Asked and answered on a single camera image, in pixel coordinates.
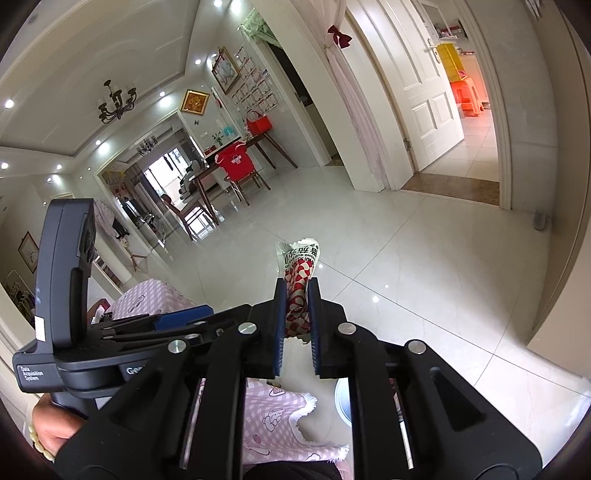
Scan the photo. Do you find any red white checkered wrapper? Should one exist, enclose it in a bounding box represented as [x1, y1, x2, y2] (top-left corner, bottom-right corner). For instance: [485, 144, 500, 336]
[276, 238, 320, 342]

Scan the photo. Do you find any person's left hand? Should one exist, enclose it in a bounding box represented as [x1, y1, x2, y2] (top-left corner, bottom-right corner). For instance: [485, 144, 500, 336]
[29, 394, 86, 462]

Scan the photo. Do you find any wooden chair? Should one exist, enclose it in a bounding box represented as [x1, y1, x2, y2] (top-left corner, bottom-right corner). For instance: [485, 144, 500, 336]
[160, 194, 217, 241]

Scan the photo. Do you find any pink checkered tablecloth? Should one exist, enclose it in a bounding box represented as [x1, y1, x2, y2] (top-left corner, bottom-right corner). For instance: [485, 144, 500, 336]
[98, 300, 351, 479]

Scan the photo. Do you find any wooden dining table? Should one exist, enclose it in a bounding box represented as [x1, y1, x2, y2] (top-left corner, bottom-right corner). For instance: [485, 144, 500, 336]
[182, 132, 297, 225]

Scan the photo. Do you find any chair with red shirt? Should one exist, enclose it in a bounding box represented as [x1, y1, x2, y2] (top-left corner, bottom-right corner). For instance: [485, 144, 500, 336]
[214, 141, 270, 205]

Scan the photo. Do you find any red basket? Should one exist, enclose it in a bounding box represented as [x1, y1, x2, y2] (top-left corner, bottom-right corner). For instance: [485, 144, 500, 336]
[246, 110, 273, 136]

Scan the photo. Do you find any black chandelier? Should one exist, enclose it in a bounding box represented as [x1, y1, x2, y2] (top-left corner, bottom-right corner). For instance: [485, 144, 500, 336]
[98, 79, 137, 125]

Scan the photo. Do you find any white door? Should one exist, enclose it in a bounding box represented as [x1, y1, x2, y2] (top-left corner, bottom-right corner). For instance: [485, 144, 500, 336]
[345, 0, 466, 173]

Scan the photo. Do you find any orange plastic stool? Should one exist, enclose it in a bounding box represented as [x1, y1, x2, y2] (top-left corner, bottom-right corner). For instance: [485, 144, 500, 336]
[451, 76, 484, 116]

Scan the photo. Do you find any pink curtain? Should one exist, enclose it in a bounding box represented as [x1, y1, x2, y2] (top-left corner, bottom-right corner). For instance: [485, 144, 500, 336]
[322, 1, 392, 189]

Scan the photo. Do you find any red diamond wall decoration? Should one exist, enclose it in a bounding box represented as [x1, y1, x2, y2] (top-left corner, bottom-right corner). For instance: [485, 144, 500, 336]
[180, 89, 209, 116]

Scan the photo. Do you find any framed picture gold frame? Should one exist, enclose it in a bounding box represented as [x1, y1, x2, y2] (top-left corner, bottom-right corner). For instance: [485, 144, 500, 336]
[211, 46, 239, 94]

